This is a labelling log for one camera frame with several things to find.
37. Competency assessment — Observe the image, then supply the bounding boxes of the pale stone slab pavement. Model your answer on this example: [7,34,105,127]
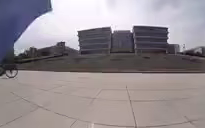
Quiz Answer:
[0,69,205,128]

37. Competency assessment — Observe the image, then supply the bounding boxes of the low grey building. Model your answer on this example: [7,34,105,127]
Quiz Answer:
[182,45,205,60]

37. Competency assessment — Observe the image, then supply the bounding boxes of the blue canopy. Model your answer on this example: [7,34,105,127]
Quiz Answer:
[0,0,54,66]

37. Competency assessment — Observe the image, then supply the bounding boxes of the bicycle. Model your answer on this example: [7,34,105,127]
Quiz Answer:
[0,62,20,80]

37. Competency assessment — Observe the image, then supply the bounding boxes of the low dark building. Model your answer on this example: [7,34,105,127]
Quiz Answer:
[17,41,80,63]

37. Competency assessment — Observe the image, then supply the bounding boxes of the grey three-block building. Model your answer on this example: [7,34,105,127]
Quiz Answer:
[77,25,170,55]

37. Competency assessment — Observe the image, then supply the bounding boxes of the wide grey stone stairs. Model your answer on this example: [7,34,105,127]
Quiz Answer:
[15,52,205,73]

